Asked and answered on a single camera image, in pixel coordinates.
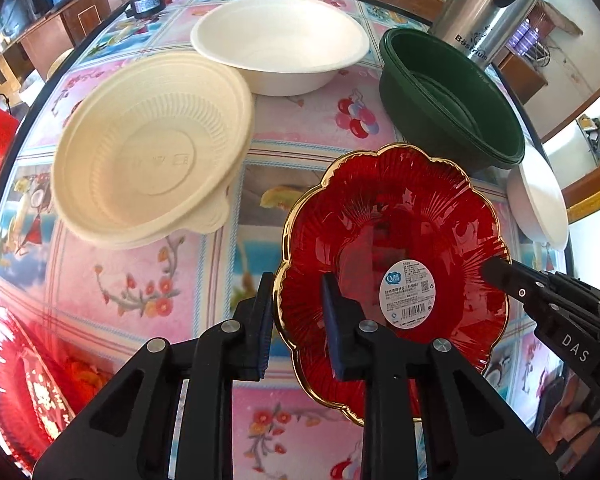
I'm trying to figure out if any wire basket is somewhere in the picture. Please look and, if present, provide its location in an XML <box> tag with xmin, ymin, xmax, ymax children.
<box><xmin>530</xmin><ymin>41</ymin><xmax>552</xmax><ymax>69</ymax></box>

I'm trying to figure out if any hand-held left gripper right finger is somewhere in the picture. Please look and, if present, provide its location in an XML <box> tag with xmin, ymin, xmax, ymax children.
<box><xmin>321</xmin><ymin>272</ymin><xmax>562</xmax><ymax>480</ymax></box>

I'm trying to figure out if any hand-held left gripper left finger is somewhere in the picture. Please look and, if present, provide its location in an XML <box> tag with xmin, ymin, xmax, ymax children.
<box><xmin>32</xmin><ymin>271</ymin><xmax>276</xmax><ymax>480</ymax></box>

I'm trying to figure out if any stainless steel thermos jug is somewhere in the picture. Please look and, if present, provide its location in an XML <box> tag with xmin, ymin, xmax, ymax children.
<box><xmin>427</xmin><ymin>0</ymin><xmax>548</xmax><ymax>68</ymax></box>

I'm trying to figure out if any beige ribbed plastic bowl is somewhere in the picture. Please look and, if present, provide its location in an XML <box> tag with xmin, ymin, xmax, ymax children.
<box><xmin>50</xmin><ymin>51</ymin><xmax>256</xmax><ymax>252</ymax></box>

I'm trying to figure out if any purple spray can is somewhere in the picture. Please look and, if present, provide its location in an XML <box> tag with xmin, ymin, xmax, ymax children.
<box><xmin>526</xmin><ymin>19</ymin><xmax>542</xmax><ymax>55</ymax></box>
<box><xmin>511</xmin><ymin>21</ymin><xmax>528</xmax><ymax>57</ymax></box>

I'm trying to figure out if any wooden side cabinet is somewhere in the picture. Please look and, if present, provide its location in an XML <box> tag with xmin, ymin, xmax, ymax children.
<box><xmin>495</xmin><ymin>10</ymin><xmax>551</xmax><ymax>106</ymax></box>

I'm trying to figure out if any dark bag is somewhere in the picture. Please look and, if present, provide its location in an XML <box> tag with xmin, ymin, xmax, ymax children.
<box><xmin>579</xmin><ymin>116</ymin><xmax>600</xmax><ymax>162</ymax></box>

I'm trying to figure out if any large white paper bowl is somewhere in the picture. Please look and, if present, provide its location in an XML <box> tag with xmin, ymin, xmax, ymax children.
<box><xmin>190</xmin><ymin>0</ymin><xmax>371</xmax><ymax>97</ymax></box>

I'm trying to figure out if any dark green plastic bowl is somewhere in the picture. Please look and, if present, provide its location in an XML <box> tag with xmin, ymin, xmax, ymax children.
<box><xmin>378</xmin><ymin>27</ymin><xmax>526</xmax><ymax>178</ymax></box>

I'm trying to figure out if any red glass plate gold rim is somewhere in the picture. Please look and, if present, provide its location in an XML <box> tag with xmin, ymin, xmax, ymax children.
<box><xmin>272</xmin><ymin>142</ymin><xmax>511</xmax><ymax>428</ymax></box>

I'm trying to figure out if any printed fruit tablecloth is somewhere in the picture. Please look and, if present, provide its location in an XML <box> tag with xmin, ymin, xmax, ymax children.
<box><xmin>0</xmin><ymin>0</ymin><xmax>571</xmax><ymax>480</ymax></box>

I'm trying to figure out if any round pale stool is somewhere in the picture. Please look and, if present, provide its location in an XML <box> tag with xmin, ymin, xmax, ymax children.
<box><xmin>46</xmin><ymin>47</ymin><xmax>77</xmax><ymax>82</ymax></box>

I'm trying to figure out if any red patterned plate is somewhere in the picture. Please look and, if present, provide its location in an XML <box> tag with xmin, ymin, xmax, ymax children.
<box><xmin>0</xmin><ymin>300</ymin><xmax>88</xmax><ymax>476</ymax></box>

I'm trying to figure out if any low wooden cabinet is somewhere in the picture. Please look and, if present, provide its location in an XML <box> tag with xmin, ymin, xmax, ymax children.
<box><xmin>0</xmin><ymin>0</ymin><xmax>131</xmax><ymax>93</ymax></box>

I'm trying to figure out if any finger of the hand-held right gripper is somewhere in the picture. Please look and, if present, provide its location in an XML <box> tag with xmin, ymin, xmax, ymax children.
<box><xmin>480</xmin><ymin>255</ymin><xmax>600</xmax><ymax>328</ymax></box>

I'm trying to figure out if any small black motor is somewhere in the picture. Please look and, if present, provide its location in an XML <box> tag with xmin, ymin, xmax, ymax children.
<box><xmin>125</xmin><ymin>0</ymin><xmax>166</xmax><ymax>20</ymax></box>

